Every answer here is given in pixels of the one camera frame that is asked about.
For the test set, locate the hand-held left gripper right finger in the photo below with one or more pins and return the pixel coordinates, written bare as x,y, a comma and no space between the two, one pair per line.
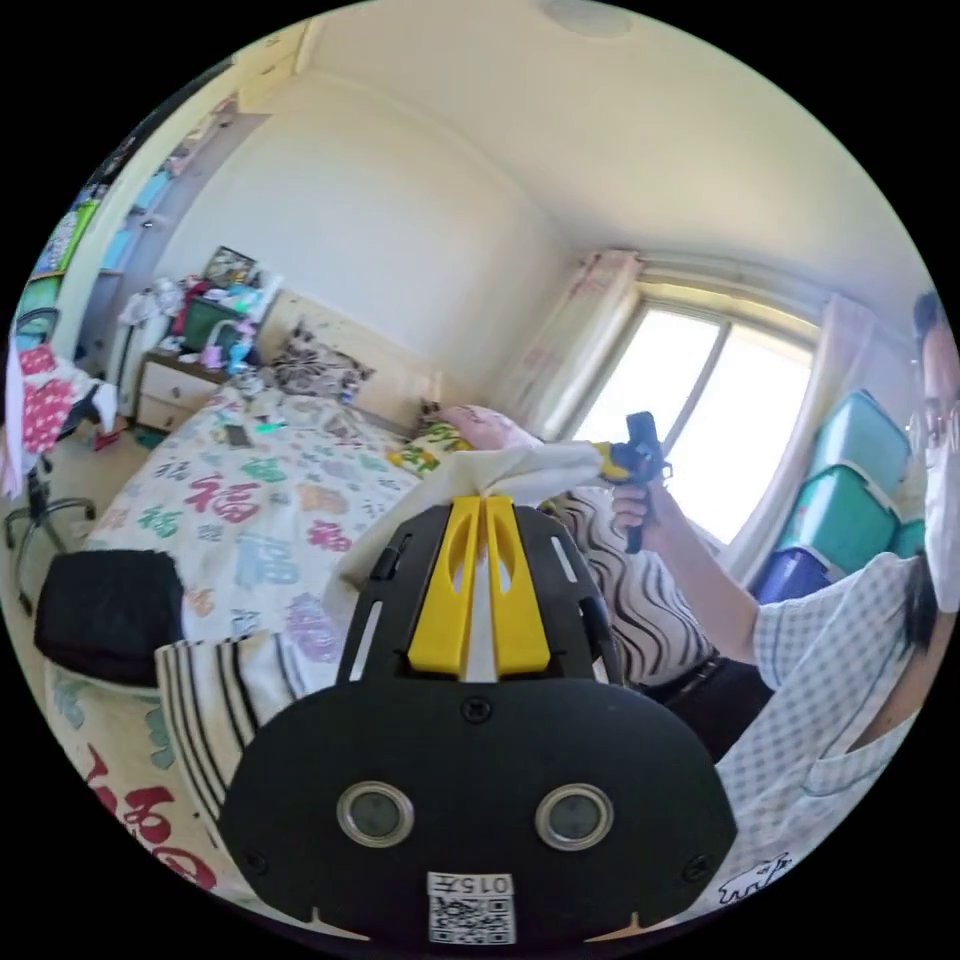
517,622

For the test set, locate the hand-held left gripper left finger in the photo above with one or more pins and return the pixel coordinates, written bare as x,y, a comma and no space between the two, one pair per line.
439,615

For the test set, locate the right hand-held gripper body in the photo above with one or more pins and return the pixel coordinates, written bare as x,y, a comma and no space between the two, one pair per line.
643,461

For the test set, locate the white t-shirt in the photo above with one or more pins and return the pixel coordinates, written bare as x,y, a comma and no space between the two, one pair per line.
390,517

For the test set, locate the person's right forearm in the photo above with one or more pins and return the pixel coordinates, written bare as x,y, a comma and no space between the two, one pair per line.
709,577

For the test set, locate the person's right hand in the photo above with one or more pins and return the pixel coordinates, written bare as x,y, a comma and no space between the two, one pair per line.
626,510

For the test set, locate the window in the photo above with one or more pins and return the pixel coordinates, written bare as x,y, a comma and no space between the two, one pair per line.
675,405

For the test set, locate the pink pillow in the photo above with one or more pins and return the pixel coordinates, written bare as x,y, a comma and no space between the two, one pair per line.
487,427

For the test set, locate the pale pink curtain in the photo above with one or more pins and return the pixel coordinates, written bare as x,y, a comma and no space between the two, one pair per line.
832,360
577,337

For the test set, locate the yellow green pillow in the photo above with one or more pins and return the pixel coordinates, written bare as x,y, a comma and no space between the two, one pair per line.
431,446

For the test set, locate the blue storage box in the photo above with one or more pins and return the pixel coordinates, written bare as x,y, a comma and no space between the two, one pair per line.
795,574

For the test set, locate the teal storage box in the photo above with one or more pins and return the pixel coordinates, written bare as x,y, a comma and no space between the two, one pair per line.
840,517
862,431

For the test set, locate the bed with printed quilt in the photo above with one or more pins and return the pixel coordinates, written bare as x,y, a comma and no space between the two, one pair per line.
247,525

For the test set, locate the black and white striped garment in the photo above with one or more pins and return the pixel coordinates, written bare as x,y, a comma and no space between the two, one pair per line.
199,712

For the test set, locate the person's body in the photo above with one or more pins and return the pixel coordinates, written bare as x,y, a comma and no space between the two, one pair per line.
817,675

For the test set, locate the dark patterned pillow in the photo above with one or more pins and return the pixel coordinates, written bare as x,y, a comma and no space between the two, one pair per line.
315,367

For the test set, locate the black folded garment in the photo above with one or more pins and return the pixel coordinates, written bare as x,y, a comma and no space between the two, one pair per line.
109,615

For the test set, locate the office chair with clothes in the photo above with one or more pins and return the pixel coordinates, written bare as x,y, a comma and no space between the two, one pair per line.
45,405

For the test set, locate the round ceiling lamp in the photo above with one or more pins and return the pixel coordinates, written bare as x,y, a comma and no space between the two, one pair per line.
589,16

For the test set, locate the tall wooden shelf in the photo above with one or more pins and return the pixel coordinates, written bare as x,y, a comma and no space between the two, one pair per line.
150,187

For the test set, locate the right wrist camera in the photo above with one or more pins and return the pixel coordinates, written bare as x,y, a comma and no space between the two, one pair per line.
642,426

